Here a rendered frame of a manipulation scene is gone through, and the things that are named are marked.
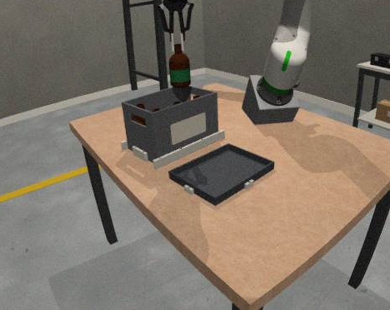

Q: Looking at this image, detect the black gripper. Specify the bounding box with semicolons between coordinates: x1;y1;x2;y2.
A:
157;0;194;52

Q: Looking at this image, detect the grey divided crate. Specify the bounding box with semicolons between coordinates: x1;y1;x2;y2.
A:
122;86;218;163

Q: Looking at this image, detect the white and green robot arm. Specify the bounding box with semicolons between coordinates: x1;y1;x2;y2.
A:
257;0;312;106

